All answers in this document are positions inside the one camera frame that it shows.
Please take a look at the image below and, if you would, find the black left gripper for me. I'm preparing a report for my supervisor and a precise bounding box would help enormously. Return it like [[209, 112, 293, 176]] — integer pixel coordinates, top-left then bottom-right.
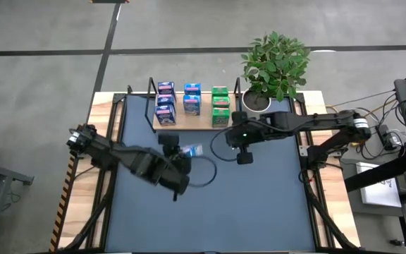
[[157, 133, 193, 176]]

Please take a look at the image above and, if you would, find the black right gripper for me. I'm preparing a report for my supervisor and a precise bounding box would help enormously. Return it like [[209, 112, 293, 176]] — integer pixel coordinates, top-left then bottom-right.
[[225, 110, 271, 166]]

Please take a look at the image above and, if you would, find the Rice Krispies cereal box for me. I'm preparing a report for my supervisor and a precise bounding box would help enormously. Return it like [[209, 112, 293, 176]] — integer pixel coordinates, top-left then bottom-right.
[[183, 83, 202, 96], [180, 143, 204, 159], [183, 94, 202, 116]]

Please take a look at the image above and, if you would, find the green plant in white pot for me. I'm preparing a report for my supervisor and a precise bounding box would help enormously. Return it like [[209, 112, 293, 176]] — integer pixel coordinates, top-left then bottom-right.
[[240, 30, 312, 114]]

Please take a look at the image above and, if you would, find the blue-grey table mat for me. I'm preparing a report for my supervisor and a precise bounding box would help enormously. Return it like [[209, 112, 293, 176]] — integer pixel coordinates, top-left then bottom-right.
[[104, 95, 316, 252]]

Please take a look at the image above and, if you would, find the yellow black hazard tape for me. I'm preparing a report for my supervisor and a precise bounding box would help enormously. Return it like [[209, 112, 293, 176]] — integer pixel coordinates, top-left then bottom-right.
[[49, 155, 77, 253]]

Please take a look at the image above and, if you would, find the black diagonal beam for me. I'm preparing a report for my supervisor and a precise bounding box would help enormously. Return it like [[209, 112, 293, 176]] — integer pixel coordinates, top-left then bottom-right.
[[343, 135, 406, 193]]

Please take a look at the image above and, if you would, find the black power adapter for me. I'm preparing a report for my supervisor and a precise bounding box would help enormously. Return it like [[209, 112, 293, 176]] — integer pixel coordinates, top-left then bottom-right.
[[375, 123, 398, 151]]

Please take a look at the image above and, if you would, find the white board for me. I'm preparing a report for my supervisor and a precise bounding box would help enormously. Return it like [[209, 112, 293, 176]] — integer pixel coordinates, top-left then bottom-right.
[[355, 161, 403, 209]]

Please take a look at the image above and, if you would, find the left gripper black cable loop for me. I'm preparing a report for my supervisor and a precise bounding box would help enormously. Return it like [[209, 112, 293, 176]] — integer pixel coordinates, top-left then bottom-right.
[[188, 155, 218, 188]]

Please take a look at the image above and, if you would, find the gripper black cable loop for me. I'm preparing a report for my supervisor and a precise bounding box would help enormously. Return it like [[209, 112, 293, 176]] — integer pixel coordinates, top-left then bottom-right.
[[188, 155, 218, 188], [209, 125, 241, 162]]

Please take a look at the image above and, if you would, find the right gripper black cable loop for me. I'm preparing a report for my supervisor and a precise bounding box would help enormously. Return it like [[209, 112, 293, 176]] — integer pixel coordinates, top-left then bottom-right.
[[209, 125, 241, 162]]

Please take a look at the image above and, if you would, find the wooden shelf with black frame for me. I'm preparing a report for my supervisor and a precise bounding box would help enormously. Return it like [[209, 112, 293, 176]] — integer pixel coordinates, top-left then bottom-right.
[[144, 76, 243, 134]]

